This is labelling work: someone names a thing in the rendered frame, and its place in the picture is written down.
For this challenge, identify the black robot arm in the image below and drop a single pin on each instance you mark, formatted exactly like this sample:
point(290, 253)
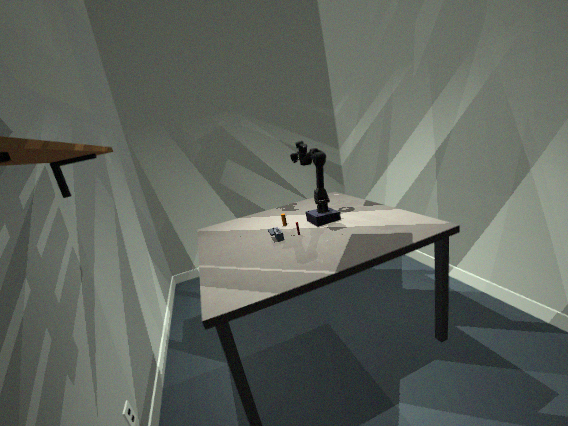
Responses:
point(319, 159)

